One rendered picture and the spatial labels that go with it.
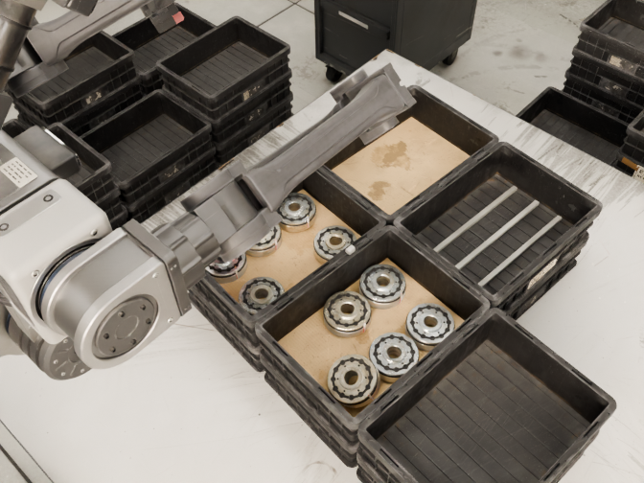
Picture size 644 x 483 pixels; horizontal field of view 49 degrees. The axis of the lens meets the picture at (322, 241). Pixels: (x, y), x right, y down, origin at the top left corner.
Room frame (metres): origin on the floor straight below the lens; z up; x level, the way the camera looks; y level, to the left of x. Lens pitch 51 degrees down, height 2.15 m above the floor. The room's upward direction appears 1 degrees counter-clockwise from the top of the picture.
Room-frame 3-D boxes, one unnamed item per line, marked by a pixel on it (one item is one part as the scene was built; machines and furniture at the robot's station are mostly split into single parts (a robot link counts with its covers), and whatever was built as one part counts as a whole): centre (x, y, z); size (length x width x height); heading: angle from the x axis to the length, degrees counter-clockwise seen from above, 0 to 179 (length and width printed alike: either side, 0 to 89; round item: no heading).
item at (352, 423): (0.78, -0.10, 0.92); 0.40 x 0.30 x 0.02; 131
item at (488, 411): (0.56, -0.30, 0.87); 0.40 x 0.30 x 0.11; 131
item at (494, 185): (1.04, -0.40, 0.87); 0.40 x 0.30 x 0.11; 131
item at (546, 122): (1.93, -0.94, 0.26); 0.40 x 0.30 x 0.23; 46
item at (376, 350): (0.73, -0.14, 0.86); 0.10 x 0.10 x 0.01
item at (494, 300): (1.04, -0.40, 0.92); 0.40 x 0.30 x 0.02; 131
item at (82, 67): (2.10, 0.90, 0.37); 0.40 x 0.30 x 0.45; 136
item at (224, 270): (0.99, 0.23, 0.86); 0.10 x 0.10 x 0.01
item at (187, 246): (0.54, 0.18, 1.45); 0.09 x 0.08 x 0.12; 46
